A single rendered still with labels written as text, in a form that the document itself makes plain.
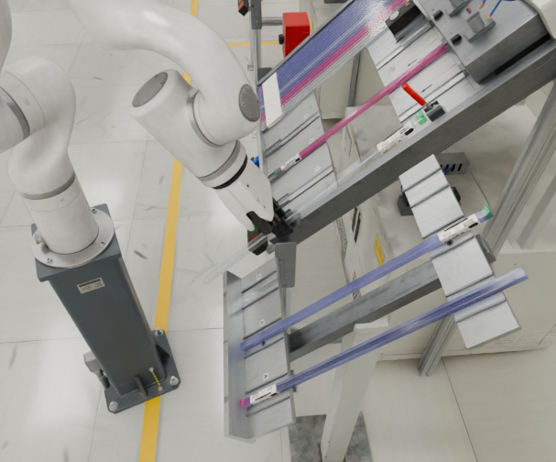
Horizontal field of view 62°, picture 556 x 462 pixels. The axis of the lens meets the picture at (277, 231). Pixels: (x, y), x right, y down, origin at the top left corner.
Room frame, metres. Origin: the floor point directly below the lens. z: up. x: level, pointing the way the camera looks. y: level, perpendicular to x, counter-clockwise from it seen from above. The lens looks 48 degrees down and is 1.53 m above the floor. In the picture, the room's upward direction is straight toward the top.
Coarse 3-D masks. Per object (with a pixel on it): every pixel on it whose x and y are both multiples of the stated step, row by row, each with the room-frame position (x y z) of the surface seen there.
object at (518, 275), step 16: (512, 272) 0.36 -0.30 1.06; (480, 288) 0.36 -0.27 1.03; (496, 288) 0.35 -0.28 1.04; (448, 304) 0.35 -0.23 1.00; (464, 304) 0.34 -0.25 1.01; (416, 320) 0.35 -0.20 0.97; (432, 320) 0.34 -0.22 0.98; (384, 336) 0.34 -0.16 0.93; (400, 336) 0.34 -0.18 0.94; (352, 352) 0.34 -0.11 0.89; (320, 368) 0.33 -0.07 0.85; (288, 384) 0.33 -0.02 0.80
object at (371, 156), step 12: (420, 120) 0.56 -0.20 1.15; (372, 156) 0.55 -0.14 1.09; (348, 168) 0.56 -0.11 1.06; (360, 168) 0.55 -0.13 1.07; (336, 180) 0.56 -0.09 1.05; (324, 192) 0.55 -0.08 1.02; (300, 204) 0.56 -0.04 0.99; (312, 204) 0.55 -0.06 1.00; (288, 216) 0.55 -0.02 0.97; (252, 240) 0.55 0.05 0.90; (264, 240) 0.54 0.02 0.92; (240, 252) 0.54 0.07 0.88; (228, 264) 0.54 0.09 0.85; (204, 276) 0.54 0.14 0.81; (216, 276) 0.53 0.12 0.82
